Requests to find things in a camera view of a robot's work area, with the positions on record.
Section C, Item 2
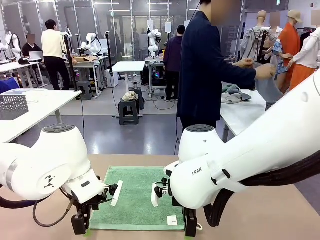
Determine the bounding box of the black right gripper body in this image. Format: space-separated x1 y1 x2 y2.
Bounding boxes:
183 206 198 220

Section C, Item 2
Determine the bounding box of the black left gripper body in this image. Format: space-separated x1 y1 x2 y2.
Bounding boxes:
74 196 102 216

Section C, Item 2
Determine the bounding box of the green terry towel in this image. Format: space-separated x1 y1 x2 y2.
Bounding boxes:
89 166 203 231

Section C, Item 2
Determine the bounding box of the grey towel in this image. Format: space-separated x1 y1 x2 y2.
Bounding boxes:
253 63 285 103

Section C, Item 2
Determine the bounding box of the grey perforated basket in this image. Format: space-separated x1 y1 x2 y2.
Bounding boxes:
0 94 29 121
264 101 279 112

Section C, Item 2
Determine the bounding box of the person's left hand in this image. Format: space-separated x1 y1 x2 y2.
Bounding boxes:
234 58 255 69

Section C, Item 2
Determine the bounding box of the person's right hand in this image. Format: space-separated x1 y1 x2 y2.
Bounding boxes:
256 64 277 81

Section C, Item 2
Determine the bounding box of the grey step stool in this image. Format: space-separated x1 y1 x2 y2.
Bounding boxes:
118 98 140 126
128 87 145 111
76 80 94 101

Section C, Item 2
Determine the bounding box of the beige bundled cloth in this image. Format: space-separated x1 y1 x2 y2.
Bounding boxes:
123 91 140 102

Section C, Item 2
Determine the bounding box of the pile of grey cloths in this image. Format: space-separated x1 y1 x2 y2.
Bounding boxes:
221 84 252 104

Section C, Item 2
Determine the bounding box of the white flat tray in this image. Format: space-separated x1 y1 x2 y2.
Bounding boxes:
0 88 48 97

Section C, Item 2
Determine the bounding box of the person in navy jacket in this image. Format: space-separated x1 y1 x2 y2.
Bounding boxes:
176 0 258 131

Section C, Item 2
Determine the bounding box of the blue chair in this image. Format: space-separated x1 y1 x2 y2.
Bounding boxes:
0 77 20 95

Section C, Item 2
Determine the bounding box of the white office desk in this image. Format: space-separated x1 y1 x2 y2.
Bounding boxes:
58 56 107 97
0 61 42 88
144 56 167 98

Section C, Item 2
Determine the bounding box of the black tripod stand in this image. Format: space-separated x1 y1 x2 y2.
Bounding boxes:
62 24 81 92

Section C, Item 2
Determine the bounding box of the white standing desk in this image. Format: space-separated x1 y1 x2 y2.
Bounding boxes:
111 61 146 119

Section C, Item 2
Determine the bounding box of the open cardboard box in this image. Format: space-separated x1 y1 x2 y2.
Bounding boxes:
73 56 98 63

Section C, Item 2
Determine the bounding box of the black slim stand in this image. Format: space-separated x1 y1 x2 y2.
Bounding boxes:
104 31 114 72

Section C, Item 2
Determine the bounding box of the person in purple hoodie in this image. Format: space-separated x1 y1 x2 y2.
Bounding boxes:
163 24 186 102

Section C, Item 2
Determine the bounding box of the silver laptop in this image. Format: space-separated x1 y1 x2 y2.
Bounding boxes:
28 51 44 61

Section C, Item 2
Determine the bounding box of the person in cream sweater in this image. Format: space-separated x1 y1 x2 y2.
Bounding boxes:
41 19 67 91

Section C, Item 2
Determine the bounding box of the seated person in black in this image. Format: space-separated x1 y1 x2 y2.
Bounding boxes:
21 33 46 66

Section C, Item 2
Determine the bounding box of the person with blue floral garment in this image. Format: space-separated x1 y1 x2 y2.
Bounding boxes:
268 11 288 88

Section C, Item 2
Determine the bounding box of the mannequin with grey shirt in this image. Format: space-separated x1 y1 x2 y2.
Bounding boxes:
241 10 278 73

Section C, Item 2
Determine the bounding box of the mannequin with orange jacket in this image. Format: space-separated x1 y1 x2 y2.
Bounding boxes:
277 9 302 93

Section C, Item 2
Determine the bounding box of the mannequin with white shirt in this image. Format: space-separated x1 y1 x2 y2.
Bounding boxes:
287 27 320 92

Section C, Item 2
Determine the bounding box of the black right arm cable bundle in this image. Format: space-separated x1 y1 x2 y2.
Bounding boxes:
203 149 320 228

